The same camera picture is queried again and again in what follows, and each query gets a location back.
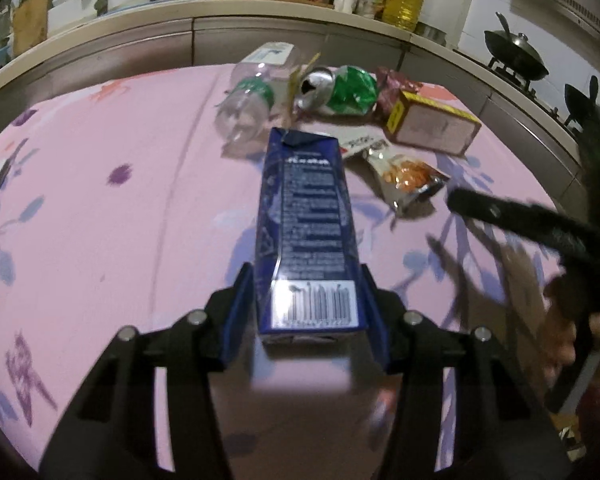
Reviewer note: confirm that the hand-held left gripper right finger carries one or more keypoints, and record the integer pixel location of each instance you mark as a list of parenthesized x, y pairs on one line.
[(376, 320)]

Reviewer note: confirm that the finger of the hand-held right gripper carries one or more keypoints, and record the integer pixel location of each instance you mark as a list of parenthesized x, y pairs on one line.
[(510, 220)]

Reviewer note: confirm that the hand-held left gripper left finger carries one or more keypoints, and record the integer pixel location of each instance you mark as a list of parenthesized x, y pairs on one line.
[(237, 310)]

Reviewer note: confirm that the orange snack packet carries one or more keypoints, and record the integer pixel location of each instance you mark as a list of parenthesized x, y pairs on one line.
[(410, 175)]

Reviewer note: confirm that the dark blue drink carton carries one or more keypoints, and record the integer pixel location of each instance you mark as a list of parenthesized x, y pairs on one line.
[(305, 210)]

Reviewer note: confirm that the yellow and pink cardboard box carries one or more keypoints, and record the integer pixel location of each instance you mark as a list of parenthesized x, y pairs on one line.
[(430, 127)]

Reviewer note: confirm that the white packet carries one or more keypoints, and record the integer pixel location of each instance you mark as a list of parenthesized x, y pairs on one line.
[(362, 144)]

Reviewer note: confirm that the maroon foil wrapper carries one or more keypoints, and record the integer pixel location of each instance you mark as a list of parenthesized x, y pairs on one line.
[(397, 85)]

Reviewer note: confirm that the clear bottle with green label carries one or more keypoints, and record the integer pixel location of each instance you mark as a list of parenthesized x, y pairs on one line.
[(245, 110)]

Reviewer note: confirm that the crushed aluminium can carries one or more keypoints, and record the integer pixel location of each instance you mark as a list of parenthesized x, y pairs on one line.
[(314, 87)]

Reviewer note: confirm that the person's right hand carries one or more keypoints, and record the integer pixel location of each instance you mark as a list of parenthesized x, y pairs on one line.
[(560, 345)]

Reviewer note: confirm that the pink floral tablecloth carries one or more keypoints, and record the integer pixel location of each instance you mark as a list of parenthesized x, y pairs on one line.
[(130, 235)]

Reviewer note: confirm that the black frying pan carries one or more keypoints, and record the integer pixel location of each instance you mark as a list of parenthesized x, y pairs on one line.
[(580, 105)]

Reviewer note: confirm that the gas stove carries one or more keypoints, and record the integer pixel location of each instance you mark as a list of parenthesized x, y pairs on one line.
[(525, 85)]

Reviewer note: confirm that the steel wok with lid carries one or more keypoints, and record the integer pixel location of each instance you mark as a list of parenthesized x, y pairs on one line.
[(517, 52)]

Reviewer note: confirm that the steel bowl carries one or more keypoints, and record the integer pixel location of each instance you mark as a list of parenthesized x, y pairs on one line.
[(432, 32)]

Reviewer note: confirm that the yellow cooking oil bottle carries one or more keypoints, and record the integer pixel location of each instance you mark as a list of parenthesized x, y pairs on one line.
[(402, 2)]

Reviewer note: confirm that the steel kitchen counter cabinet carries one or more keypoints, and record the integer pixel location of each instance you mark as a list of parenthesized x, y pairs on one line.
[(130, 42)]

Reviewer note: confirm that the wooden cutting board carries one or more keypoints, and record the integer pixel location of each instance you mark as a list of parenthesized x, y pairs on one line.
[(30, 22)]

